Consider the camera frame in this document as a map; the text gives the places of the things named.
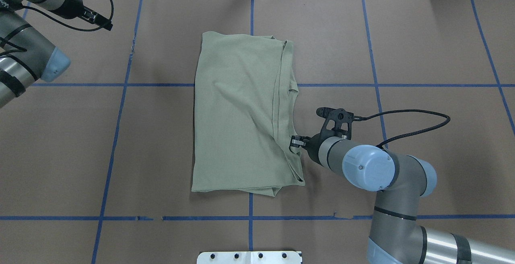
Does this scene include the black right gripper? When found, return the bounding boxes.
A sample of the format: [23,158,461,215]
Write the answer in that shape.
[289,134,328,164]

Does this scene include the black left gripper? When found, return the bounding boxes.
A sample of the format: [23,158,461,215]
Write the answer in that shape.
[60,0,113,31]

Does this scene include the olive green long-sleeve shirt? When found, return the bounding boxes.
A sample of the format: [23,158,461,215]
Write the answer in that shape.
[191,31,305,197]

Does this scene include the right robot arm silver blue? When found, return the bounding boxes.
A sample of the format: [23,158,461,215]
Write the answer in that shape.
[289,134,514,264]

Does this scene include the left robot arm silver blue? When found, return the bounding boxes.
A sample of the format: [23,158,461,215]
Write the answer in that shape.
[0,0,113,107]

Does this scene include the white mounting plate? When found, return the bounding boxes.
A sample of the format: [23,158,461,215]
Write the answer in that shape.
[196,251,303,264]

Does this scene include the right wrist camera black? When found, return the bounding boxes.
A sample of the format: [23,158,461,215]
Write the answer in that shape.
[316,107,355,140]

